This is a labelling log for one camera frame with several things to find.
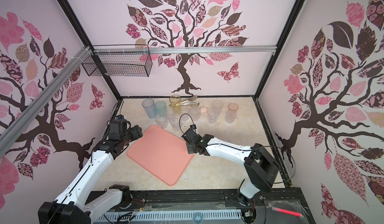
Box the clear glass front centre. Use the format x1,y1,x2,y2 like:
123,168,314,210
169,114,181,131

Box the metal tongs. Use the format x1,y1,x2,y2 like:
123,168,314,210
170,95,200,107

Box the clear faceted glass front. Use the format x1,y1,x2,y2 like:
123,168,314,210
207,108,220,124

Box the pink marker pen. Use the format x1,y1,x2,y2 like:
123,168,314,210
272,207,302,218

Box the pink oval soap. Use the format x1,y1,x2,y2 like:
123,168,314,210
200,107,208,113

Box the green tall cup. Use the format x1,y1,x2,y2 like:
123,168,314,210
155,101,167,117

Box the pink transparent cup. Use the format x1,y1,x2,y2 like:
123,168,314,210
228,103,239,112

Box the aluminium rail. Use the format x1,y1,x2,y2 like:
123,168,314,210
93,45,277,54
1,46,92,156

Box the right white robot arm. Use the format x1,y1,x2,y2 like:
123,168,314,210
182,128,280,200

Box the pink tray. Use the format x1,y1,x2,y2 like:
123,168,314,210
127,125,194,186

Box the black wire basket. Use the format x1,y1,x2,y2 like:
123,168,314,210
82,44,153,77

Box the clear faceted glass rear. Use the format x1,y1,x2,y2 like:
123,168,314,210
212,100,224,112

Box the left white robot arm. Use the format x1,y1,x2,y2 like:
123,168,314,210
38,115,143,224

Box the yellow amber glass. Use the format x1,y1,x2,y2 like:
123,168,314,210
169,94,182,112

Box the aluminium rail left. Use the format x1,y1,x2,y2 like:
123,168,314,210
1,46,92,156

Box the clear faceted glass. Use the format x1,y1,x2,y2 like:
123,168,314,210
207,108,220,124
212,100,224,112

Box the white slotted cable duct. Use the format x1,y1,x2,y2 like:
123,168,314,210
95,209,244,224

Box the blue tall cup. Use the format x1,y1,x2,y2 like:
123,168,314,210
142,99,157,119

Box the clear glass front left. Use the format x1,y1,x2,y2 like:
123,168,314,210
155,115,168,129

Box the aluminium rail back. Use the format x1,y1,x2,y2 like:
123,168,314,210
93,45,277,54

